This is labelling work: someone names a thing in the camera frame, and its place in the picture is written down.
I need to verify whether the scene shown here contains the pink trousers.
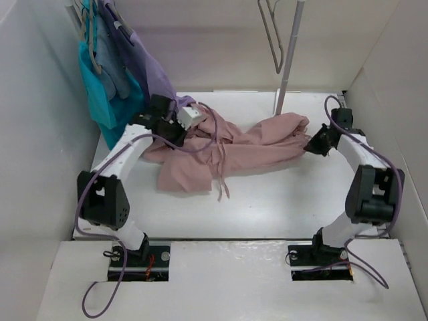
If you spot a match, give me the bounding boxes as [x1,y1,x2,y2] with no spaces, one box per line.
[142,104,310,195]

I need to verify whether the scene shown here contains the grey clothes hanger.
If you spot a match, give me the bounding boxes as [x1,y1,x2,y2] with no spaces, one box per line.
[257,0,284,74]

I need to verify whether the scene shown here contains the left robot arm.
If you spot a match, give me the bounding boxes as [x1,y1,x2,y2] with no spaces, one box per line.
[76,94,201,265]

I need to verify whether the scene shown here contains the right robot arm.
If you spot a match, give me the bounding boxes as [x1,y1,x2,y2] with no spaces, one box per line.
[304,108,405,264]

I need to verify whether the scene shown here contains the grey hanger on rack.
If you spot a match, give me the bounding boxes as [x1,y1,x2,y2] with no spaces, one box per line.
[73,0,102,75]

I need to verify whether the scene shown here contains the purple hanging shirt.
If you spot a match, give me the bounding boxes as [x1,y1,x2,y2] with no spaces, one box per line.
[98,1,195,110]

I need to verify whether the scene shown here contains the teal hanging shirt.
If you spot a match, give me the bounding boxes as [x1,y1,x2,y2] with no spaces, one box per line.
[78,0,145,151]

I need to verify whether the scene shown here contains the blue-grey hanging garment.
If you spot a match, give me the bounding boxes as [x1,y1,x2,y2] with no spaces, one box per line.
[94,15,130,100]

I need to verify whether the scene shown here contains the white rack pole with base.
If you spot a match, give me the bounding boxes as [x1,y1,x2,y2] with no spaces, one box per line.
[275,1,306,115]

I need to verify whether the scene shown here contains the left white rack pole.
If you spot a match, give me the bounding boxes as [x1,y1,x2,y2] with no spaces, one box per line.
[64,0,82,32]

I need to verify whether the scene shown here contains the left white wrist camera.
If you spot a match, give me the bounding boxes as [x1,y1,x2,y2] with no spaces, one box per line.
[177,106,203,130]

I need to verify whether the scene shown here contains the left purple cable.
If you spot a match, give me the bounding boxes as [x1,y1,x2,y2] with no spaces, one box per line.
[74,102,221,319]

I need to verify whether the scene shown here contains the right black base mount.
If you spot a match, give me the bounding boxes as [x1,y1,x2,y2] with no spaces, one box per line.
[285,244,353,282]

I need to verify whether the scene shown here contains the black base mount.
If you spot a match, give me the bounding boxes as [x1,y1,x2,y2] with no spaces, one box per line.
[103,245,171,282]
[285,244,353,282]

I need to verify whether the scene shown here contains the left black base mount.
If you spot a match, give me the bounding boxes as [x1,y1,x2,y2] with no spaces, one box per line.
[103,245,171,282]

